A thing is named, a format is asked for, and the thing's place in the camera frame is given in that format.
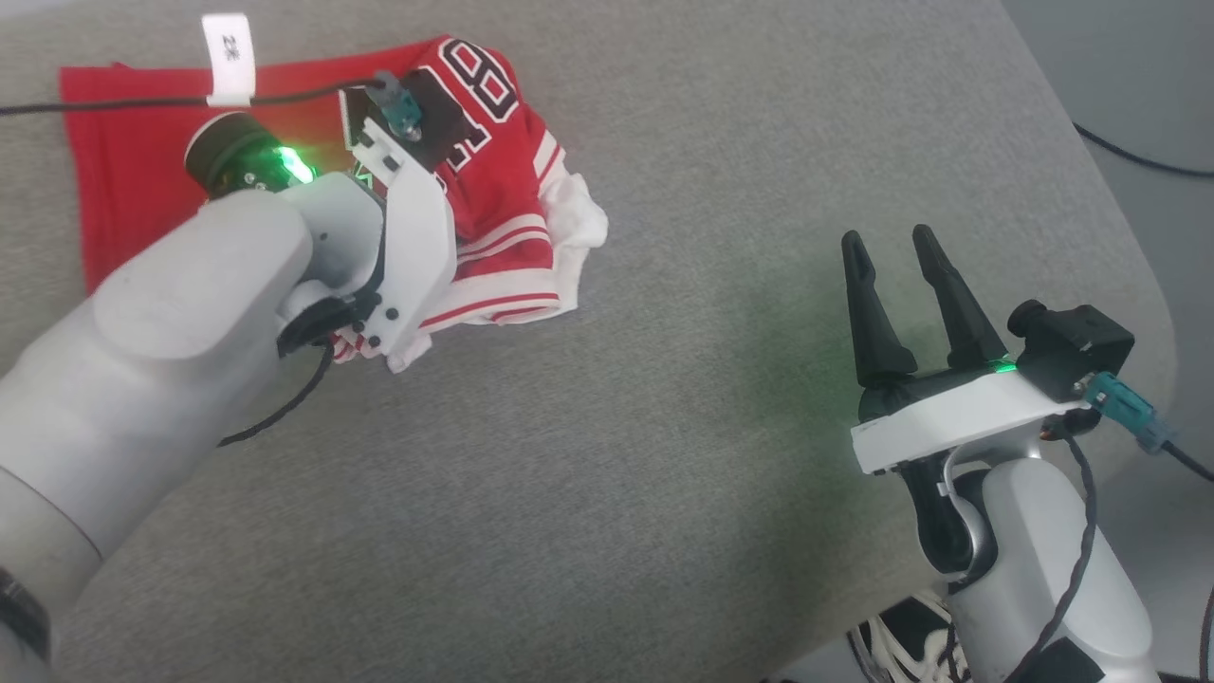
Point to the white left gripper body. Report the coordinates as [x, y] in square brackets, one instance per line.
[417, 247]

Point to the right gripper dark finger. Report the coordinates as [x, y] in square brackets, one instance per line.
[958, 304]
[871, 323]

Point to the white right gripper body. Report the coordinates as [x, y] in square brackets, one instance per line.
[958, 417]

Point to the red white baseball jersey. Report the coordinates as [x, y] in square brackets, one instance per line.
[133, 161]

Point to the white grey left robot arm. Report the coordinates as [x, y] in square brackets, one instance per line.
[161, 341]

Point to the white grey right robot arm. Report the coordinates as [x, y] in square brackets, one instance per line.
[1034, 579]

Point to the black white sneaker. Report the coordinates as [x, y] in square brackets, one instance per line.
[901, 645]

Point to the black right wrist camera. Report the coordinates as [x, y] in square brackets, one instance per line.
[1076, 346]

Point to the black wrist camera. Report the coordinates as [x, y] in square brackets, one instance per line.
[438, 119]
[1076, 346]

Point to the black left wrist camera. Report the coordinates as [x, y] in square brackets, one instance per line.
[438, 119]

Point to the teal left camera connector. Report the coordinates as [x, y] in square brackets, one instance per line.
[400, 109]

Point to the teal camera connector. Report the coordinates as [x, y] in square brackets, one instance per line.
[400, 109]
[1129, 413]

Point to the teal right camera connector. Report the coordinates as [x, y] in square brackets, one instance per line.
[1129, 413]

